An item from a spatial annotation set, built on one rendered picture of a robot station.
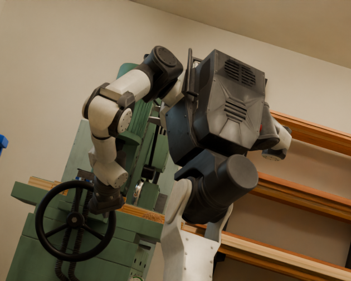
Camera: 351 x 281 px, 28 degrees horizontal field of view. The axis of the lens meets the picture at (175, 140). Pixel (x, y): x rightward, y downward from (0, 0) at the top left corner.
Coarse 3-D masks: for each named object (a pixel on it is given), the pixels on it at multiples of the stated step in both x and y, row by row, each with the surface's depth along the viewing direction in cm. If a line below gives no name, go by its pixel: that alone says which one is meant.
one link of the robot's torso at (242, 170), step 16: (192, 160) 213; (208, 160) 204; (224, 160) 202; (240, 160) 199; (176, 176) 219; (192, 176) 220; (208, 176) 201; (224, 176) 195; (240, 176) 196; (256, 176) 199; (208, 192) 201; (224, 192) 197; (240, 192) 196; (224, 208) 204
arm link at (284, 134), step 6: (282, 126) 262; (282, 132) 252; (288, 132) 261; (282, 138) 253; (288, 138) 258; (276, 144) 254; (282, 144) 256; (288, 144) 260; (270, 150) 261; (276, 150) 260; (282, 150) 259; (264, 156) 267; (270, 156) 264; (276, 156) 263; (282, 156) 263
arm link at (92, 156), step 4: (92, 148) 218; (88, 152) 218; (92, 152) 216; (92, 156) 217; (96, 156) 214; (92, 160) 220; (96, 160) 222; (100, 160) 214; (104, 160) 214; (108, 160) 214; (112, 160) 215; (92, 164) 222
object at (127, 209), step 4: (64, 192) 284; (124, 208) 281; (128, 208) 281; (132, 208) 281; (128, 212) 281; (132, 212) 281; (136, 212) 281; (140, 212) 281; (144, 212) 281; (140, 216) 281; (160, 216) 280; (164, 220) 280
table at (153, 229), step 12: (12, 192) 269; (24, 192) 269; (36, 192) 268; (48, 204) 267; (60, 204) 257; (96, 216) 256; (120, 216) 265; (132, 216) 265; (132, 228) 264; (144, 228) 264; (156, 228) 264; (156, 240) 275
